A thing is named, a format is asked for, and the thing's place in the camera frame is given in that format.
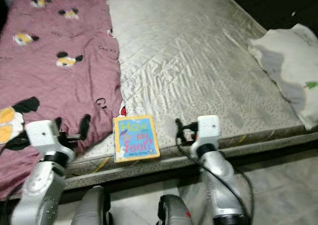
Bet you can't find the colourful children's book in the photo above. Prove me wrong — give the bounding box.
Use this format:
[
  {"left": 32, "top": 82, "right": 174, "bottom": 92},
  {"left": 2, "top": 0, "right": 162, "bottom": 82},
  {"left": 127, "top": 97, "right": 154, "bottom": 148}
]
[{"left": 112, "top": 114, "right": 161, "bottom": 163}]

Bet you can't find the white pillow green tree print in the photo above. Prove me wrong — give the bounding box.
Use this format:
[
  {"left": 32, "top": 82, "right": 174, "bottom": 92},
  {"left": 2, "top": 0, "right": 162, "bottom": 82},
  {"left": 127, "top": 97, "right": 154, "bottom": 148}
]
[{"left": 247, "top": 23, "right": 318, "bottom": 131}]

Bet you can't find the pink mouse print blanket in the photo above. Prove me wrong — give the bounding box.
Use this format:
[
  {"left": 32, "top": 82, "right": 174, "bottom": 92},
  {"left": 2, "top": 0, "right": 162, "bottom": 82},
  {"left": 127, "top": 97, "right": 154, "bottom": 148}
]
[{"left": 0, "top": 0, "right": 126, "bottom": 201}]

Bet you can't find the white quilted mattress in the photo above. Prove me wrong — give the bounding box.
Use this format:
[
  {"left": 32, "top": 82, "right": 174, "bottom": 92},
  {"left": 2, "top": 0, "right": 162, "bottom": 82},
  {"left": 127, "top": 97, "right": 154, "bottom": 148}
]
[{"left": 77, "top": 0, "right": 318, "bottom": 178}]

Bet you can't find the silver left robot leg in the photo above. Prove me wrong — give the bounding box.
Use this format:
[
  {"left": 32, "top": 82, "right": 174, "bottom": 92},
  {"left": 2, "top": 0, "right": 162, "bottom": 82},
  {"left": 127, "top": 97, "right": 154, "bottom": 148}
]
[{"left": 75, "top": 185, "right": 113, "bottom": 225}]

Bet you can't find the dark grey tufted headboard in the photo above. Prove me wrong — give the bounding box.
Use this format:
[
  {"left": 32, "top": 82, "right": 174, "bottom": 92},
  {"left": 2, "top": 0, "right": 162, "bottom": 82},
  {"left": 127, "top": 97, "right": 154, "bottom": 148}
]
[{"left": 229, "top": 0, "right": 318, "bottom": 34}]

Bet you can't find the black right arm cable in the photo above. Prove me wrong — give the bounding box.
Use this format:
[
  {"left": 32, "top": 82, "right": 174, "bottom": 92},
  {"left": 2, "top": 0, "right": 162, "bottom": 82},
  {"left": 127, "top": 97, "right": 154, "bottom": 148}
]
[{"left": 178, "top": 138, "right": 255, "bottom": 222}]

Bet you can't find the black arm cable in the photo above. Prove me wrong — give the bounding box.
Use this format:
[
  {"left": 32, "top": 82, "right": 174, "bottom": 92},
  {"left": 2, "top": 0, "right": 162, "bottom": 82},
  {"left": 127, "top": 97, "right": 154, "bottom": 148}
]
[
  {"left": 0, "top": 130, "right": 33, "bottom": 225},
  {"left": 178, "top": 138, "right": 255, "bottom": 222}
]

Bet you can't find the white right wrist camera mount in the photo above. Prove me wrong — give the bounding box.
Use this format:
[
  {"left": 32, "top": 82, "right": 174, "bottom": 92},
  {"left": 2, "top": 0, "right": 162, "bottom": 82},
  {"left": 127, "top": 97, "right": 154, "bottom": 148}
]
[{"left": 190, "top": 115, "right": 222, "bottom": 154}]

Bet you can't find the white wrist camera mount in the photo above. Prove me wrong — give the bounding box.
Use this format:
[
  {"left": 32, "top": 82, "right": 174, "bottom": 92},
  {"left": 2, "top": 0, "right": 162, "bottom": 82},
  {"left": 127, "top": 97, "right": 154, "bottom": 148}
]
[
  {"left": 190, "top": 115, "right": 222, "bottom": 154},
  {"left": 25, "top": 119, "right": 74, "bottom": 161}
]

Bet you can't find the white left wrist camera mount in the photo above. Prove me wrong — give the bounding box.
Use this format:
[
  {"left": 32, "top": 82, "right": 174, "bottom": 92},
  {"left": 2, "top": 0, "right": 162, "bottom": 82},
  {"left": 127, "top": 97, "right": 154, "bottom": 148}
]
[{"left": 25, "top": 119, "right": 74, "bottom": 161}]

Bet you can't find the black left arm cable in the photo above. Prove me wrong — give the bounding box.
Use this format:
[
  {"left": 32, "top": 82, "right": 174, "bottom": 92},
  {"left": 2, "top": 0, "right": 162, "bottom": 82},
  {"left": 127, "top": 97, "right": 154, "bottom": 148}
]
[{"left": 0, "top": 130, "right": 33, "bottom": 225}]

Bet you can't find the dark bed frame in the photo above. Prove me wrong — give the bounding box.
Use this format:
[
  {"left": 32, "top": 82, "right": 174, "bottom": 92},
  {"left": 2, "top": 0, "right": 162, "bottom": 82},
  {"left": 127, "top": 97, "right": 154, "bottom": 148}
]
[{"left": 0, "top": 136, "right": 318, "bottom": 196}]

